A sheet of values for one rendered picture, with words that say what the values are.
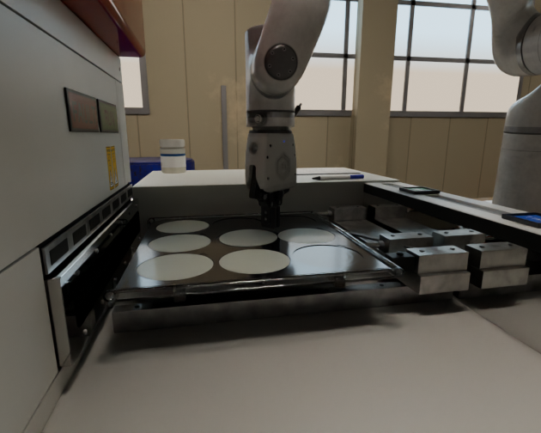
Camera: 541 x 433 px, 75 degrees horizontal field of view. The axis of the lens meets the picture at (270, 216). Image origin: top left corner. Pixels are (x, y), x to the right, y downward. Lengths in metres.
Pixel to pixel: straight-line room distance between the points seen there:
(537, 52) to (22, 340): 0.94
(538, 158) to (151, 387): 0.83
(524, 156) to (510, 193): 0.08
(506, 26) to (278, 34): 0.54
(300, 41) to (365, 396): 0.44
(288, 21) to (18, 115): 0.35
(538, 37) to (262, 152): 0.60
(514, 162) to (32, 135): 0.87
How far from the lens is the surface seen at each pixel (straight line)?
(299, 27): 0.54
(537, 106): 0.92
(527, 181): 0.94
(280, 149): 0.61
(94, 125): 0.56
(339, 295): 0.53
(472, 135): 3.97
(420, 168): 3.68
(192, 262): 0.51
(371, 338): 0.49
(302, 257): 0.52
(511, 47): 0.97
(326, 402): 0.39
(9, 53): 0.37
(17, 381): 0.36
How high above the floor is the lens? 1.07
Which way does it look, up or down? 13 degrees down
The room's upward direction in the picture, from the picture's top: straight up
